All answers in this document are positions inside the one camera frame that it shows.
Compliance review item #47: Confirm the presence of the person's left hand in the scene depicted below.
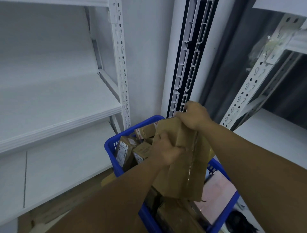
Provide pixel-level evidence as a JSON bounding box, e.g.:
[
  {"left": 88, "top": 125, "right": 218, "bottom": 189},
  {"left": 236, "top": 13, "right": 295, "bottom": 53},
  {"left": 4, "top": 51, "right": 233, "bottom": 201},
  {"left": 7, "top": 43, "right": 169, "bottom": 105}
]
[{"left": 150, "top": 131, "right": 185, "bottom": 166}]

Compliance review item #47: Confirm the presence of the person's right hand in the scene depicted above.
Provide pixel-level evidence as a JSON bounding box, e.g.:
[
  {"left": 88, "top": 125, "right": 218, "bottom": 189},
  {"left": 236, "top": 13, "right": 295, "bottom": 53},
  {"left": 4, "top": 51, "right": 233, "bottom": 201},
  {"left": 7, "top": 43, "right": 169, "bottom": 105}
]
[{"left": 174, "top": 100, "right": 214, "bottom": 130}]

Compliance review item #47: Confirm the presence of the tall brown parcel white label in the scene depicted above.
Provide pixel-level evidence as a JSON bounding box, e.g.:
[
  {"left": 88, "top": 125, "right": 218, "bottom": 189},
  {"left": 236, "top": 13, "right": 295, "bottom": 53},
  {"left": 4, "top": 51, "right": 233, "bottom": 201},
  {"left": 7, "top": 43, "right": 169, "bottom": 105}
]
[{"left": 152, "top": 117, "right": 215, "bottom": 202}]

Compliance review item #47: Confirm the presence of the pile of parcels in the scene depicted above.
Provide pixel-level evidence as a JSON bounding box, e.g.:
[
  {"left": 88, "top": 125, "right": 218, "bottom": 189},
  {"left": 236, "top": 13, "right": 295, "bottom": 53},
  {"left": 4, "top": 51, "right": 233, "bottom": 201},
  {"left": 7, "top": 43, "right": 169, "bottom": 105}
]
[{"left": 114, "top": 122, "right": 209, "bottom": 233}]

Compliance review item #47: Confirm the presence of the blue plastic crate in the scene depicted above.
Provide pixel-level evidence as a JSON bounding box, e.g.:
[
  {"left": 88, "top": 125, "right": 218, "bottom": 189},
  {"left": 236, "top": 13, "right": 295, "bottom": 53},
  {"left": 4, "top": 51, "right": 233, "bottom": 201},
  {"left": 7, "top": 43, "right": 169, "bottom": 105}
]
[{"left": 104, "top": 115, "right": 240, "bottom": 233}]

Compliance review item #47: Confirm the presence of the white metal shelf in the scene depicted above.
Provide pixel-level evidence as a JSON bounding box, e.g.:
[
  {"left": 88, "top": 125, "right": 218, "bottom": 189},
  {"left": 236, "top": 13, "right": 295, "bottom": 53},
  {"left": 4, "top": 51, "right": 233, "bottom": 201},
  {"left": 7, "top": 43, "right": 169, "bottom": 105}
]
[
  {"left": 0, "top": 0, "right": 132, "bottom": 227},
  {"left": 219, "top": 0, "right": 307, "bottom": 171}
]

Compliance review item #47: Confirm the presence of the person's right forearm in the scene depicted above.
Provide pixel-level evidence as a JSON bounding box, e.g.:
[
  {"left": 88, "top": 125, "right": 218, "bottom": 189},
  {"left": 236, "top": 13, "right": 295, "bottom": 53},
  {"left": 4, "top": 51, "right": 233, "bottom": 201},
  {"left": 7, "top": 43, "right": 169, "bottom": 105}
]
[{"left": 198, "top": 120, "right": 307, "bottom": 233}]

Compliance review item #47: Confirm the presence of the person's left forearm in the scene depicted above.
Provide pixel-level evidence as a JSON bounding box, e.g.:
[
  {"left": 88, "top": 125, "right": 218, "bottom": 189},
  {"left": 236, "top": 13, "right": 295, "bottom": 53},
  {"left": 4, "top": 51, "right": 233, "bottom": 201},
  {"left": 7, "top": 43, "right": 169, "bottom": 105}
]
[{"left": 47, "top": 156, "right": 168, "bottom": 233}]

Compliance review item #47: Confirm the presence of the flattened brown cardboard sheet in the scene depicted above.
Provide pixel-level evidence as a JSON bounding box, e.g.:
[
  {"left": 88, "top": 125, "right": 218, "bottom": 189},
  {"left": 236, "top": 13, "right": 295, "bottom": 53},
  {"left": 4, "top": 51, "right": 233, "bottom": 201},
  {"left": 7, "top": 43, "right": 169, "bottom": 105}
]
[{"left": 18, "top": 168, "right": 113, "bottom": 233}]

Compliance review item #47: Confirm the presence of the white standing air conditioner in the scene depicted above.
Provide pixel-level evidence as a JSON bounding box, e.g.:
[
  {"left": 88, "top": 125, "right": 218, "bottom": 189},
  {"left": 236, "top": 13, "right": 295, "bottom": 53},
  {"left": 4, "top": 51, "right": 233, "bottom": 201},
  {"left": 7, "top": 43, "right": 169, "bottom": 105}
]
[{"left": 160, "top": 0, "right": 237, "bottom": 118}]

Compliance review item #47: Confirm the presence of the clear plastic wrap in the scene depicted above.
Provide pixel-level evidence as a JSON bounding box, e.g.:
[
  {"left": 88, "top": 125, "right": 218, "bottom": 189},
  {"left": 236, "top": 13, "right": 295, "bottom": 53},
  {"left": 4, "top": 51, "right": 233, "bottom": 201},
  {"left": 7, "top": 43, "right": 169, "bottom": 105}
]
[{"left": 248, "top": 33, "right": 288, "bottom": 70}]

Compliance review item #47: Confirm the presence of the black bag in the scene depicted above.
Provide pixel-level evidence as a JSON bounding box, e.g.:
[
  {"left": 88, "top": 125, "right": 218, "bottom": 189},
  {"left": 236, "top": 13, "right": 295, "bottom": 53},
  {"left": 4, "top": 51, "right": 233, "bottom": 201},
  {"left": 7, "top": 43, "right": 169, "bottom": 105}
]
[{"left": 226, "top": 211, "right": 258, "bottom": 233}]

